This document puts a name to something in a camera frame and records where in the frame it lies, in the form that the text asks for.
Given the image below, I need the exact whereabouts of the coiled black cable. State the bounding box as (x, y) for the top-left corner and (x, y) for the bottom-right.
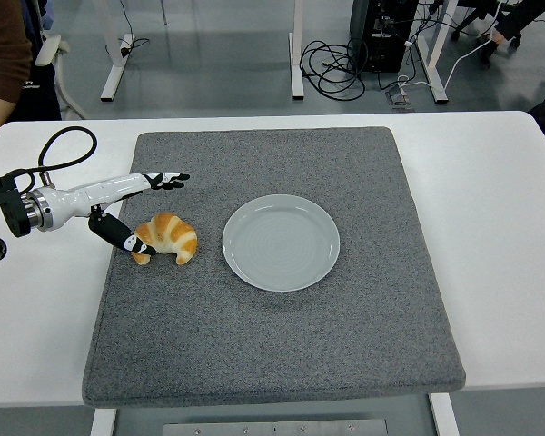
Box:
(299, 38), (369, 101)

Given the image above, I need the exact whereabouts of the black computer tower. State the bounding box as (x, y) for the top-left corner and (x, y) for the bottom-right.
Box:
(348, 0), (421, 74)

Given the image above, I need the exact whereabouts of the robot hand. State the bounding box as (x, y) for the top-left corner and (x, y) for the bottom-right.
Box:
(43, 171), (192, 256)

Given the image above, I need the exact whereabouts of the grey round plate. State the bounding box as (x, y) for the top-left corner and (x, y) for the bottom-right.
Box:
(221, 193), (342, 293)

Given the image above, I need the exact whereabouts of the white desk leg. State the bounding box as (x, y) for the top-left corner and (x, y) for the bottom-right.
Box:
(99, 0), (136, 102)
(415, 0), (459, 104)
(288, 0), (306, 100)

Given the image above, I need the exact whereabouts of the grey floor socket box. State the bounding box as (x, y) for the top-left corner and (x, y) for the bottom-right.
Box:
(385, 85), (415, 112)

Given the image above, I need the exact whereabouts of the thin black cable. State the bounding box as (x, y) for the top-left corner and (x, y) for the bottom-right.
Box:
(117, 0), (151, 58)

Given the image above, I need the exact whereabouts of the grey felt mat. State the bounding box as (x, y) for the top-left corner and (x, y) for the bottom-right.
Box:
(80, 125), (467, 409)

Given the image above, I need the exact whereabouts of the black office chair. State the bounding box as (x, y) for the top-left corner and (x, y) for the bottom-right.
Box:
(449, 0), (523, 49)

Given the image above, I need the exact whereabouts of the white chair armrest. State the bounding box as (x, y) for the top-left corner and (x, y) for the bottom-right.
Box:
(35, 34), (90, 122)

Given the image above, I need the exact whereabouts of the grey metal plate with screws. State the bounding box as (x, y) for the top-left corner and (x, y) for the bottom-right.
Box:
(162, 418), (390, 436)

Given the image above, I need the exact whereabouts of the golden croissant bread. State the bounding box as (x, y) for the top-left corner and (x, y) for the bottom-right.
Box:
(130, 212), (199, 266)

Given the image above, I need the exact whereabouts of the white table leg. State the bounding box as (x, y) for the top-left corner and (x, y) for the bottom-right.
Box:
(429, 392), (461, 436)
(89, 408), (118, 436)

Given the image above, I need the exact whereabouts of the white cable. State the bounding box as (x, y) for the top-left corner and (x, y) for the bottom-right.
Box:
(397, 0), (505, 92)

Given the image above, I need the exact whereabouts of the person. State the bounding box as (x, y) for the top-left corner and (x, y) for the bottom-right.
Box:
(0, 0), (64, 158)
(479, 0), (545, 70)

